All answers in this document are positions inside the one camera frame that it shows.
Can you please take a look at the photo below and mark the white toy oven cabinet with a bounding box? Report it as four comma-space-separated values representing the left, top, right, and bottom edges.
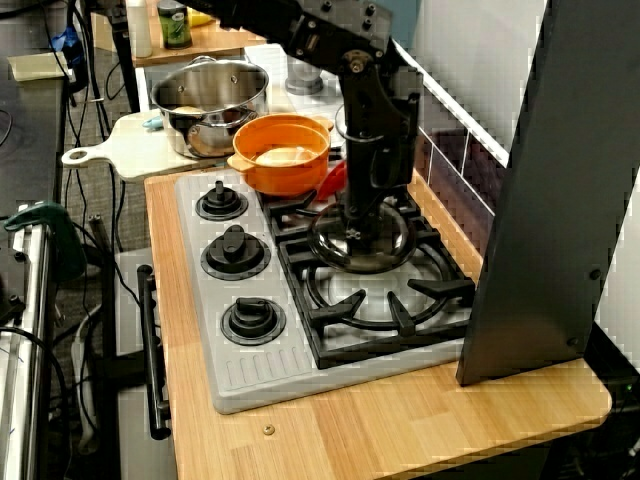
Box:
114, 249, 179, 480

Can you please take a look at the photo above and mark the green labelled can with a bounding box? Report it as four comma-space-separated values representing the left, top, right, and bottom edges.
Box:
156, 0, 194, 50

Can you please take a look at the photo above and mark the green clamp tool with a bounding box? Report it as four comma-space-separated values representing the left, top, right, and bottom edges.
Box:
3, 199, 87, 282

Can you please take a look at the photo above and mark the black oven door handle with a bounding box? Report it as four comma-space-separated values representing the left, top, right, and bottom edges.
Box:
136, 264, 173, 442

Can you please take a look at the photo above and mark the black table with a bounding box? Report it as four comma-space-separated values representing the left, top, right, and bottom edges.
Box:
0, 74, 66, 216

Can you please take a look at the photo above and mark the blue cloth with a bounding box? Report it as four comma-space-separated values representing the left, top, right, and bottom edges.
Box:
51, 23, 84, 56

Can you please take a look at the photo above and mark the white plastic bottle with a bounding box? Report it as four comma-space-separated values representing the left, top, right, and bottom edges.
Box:
125, 0, 154, 58

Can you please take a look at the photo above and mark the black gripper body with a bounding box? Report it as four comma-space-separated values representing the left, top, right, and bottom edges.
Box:
341, 133, 420, 237

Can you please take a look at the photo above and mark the grey toy faucet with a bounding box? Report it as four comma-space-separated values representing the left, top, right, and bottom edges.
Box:
284, 62, 326, 97

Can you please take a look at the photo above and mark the orange plastic pot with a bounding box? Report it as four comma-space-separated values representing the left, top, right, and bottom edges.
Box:
226, 113, 335, 197

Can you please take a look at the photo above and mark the light wooden cutting board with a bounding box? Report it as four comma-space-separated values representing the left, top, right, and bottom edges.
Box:
60, 108, 237, 183

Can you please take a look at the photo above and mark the grey toy stove plate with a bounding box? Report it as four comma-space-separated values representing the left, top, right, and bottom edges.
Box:
174, 167, 477, 416

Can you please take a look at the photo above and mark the black stand pole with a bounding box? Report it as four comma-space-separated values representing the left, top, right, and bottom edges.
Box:
82, 0, 142, 114

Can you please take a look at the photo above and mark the stainless steel pot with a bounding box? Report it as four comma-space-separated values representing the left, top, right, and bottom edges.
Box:
150, 55, 271, 161

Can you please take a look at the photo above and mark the dark tile backsplash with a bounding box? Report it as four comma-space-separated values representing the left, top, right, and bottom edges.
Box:
392, 42, 512, 262

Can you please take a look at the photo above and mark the wooden side table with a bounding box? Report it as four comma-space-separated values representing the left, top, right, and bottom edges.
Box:
91, 0, 267, 67

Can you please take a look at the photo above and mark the silver metal rail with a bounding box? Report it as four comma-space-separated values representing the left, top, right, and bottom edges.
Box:
0, 219, 52, 480

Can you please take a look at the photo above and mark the teal blue cabinet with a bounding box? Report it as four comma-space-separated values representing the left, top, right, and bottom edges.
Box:
379, 0, 422, 51

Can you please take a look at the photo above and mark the glass lid with yellow knob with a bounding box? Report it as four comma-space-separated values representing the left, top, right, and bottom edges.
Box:
306, 199, 418, 276

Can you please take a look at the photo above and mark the red toy pepper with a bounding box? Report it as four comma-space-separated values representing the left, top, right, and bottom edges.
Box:
316, 159, 349, 202

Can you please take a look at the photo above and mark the black burner grate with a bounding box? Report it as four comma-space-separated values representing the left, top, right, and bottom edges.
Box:
254, 164, 422, 242
277, 217, 478, 372

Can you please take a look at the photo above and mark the black cable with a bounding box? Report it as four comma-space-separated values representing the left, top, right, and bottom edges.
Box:
110, 164, 127, 254

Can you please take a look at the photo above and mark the black stove knob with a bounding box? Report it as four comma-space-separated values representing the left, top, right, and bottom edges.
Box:
194, 180, 250, 223
200, 224, 273, 282
220, 296, 288, 348

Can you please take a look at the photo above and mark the white sink drainboard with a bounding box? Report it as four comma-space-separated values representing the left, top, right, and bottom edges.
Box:
244, 42, 354, 151

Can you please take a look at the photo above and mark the orange and white toy food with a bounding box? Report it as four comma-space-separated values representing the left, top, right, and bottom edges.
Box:
253, 145, 312, 168

